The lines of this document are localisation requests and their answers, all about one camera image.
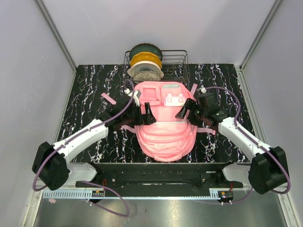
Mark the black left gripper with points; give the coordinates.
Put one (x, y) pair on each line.
(145, 119)

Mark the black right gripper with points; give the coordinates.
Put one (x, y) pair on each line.
(189, 104)

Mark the pink student backpack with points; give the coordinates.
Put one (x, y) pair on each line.
(169, 139)

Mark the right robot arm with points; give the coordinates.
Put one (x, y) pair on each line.
(268, 167)

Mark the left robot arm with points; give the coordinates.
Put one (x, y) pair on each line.
(53, 162)

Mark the grey patterned plate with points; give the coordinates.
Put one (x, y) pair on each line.
(147, 76)

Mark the yellow plate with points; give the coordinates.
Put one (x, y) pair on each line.
(146, 56)

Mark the dark green plate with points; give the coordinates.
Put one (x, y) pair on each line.
(146, 47)

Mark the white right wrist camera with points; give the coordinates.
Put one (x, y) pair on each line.
(202, 90)

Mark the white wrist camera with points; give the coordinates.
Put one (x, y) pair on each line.
(134, 94)
(202, 90)

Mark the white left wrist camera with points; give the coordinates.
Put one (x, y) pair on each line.
(134, 94)

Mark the black wire dish rack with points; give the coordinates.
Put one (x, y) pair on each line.
(174, 65)

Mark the aluminium front rail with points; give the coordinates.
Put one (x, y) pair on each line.
(146, 191)

